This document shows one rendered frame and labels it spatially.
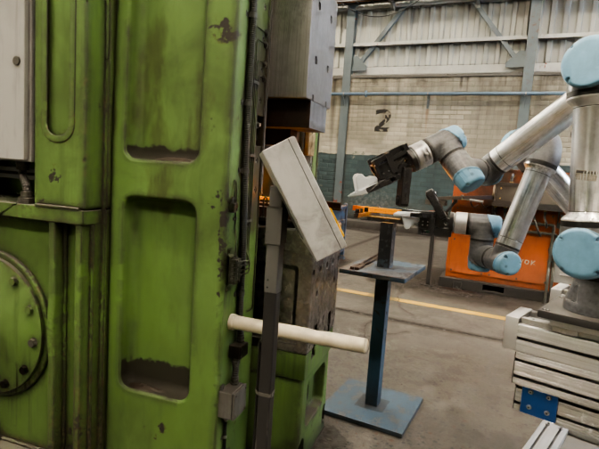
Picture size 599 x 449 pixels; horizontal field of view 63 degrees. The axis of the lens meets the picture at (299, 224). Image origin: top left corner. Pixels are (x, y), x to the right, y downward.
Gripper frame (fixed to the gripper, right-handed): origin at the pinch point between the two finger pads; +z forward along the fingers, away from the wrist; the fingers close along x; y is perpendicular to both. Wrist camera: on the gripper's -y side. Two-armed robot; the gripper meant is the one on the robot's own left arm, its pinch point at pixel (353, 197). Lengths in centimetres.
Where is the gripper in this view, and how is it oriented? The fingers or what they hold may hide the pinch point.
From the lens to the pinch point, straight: 138.5
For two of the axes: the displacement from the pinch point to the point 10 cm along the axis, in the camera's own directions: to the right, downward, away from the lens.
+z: -8.9, 4.5, -0.4
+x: 1.0, 1.2, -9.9
